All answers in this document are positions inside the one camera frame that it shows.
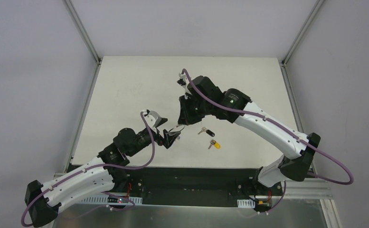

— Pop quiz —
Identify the key with black tag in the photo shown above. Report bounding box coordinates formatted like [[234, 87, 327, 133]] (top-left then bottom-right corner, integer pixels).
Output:
[[198, 127, 215, 137]]

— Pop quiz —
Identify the key with yellow tag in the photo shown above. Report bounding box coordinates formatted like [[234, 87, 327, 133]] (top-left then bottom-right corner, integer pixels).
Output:
[[208, 140, 221, 149]]

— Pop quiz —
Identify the silver keyring with keys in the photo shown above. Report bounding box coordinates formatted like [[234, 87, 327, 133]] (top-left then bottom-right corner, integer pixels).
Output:
[[168, 124, 186, 138]]

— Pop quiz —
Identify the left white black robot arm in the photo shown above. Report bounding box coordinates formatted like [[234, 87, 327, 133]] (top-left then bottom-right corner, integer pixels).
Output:
[[21, 113, 184, 228]]

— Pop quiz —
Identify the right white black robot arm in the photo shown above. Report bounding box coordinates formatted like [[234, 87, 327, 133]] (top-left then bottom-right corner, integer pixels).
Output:
[[177, 74, 321, 195]]

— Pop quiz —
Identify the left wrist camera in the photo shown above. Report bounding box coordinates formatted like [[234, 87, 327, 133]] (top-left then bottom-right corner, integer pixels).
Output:
[[141, 110, 161, 132]]

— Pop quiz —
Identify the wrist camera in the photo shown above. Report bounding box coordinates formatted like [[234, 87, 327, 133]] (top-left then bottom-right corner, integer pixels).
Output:
[[177, 73, 192, 96], [141, 110, 161, 132]]

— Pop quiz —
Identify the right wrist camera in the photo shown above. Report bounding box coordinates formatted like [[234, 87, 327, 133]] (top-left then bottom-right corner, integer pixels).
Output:
[[177, 73, 192, 96]]

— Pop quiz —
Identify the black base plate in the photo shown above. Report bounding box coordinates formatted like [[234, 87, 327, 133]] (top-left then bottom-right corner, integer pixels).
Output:
[[65, 165, 317, 209]]

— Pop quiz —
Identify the left white cable duct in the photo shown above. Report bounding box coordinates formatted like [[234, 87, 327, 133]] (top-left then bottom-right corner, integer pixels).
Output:
[[77, 194, 142, 206]]

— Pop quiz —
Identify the white cable duct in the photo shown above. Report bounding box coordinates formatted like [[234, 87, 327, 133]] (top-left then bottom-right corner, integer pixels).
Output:
[[237, 199, 255, 209], [77, 194, 142, 206]]

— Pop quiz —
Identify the right white cable duct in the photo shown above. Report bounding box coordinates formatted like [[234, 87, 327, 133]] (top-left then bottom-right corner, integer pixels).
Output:
[[237, 199, 255, 209]]

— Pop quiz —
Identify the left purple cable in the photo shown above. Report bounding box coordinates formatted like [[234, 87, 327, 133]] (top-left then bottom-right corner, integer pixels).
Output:
[[21, 111, 157, 227]]

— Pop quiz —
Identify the purple cable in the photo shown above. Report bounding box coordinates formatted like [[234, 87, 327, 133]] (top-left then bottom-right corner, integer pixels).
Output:
[[21, 111, 157, 227], [181, 68, 354, 218]]

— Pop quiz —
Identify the left aluminium frame post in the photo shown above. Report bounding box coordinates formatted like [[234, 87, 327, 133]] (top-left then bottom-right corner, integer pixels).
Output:
[[62, 0, 102, 65]]

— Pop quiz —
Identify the aluminium frame post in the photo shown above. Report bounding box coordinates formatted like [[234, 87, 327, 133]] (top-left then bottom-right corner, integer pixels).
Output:
[[62, 0, 102, 65], [281, 0, 326, 66]]

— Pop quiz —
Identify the right aluminium frame post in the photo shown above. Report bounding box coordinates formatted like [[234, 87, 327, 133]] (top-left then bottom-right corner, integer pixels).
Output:
[[281, 0, 326, 66]]

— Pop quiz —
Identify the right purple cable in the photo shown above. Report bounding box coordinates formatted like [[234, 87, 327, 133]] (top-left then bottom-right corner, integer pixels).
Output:
[[181, 68, 354, 218]]

